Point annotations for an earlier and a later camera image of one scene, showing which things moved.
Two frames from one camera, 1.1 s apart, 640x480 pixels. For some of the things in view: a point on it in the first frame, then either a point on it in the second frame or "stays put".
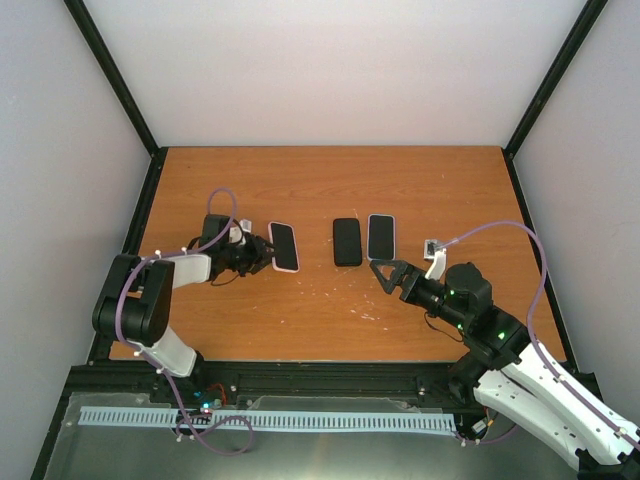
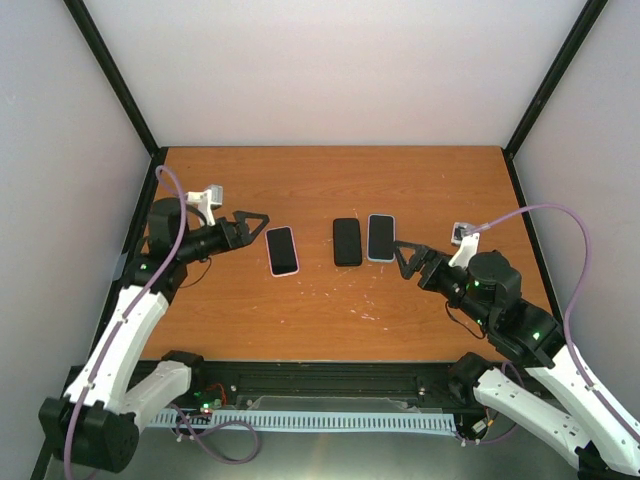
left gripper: (253, 240) to (241, 238)
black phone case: (347, 242) stays put
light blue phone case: (381, 237) stays put
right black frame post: (563, 66) stays put
